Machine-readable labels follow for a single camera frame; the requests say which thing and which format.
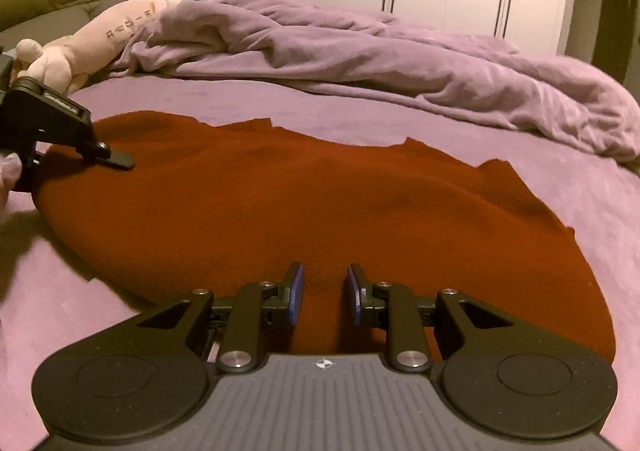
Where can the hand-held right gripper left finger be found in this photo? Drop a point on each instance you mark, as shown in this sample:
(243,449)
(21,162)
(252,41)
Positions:
(296,298)

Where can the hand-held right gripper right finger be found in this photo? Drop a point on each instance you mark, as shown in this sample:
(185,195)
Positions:
(355,298)

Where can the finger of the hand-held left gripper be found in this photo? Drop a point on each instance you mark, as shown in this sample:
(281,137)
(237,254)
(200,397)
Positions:
(120,161)

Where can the brown knit cardigan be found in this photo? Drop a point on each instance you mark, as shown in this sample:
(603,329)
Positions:
(310,211)

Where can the person's left hand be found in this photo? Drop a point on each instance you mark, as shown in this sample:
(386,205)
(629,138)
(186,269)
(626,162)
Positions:
(9,176)

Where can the long cream plush toy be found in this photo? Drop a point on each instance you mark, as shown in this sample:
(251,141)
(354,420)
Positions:
(115,28)

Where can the purple crumpled duvet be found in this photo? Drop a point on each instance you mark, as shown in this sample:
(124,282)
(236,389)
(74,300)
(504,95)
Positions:
(400,56)

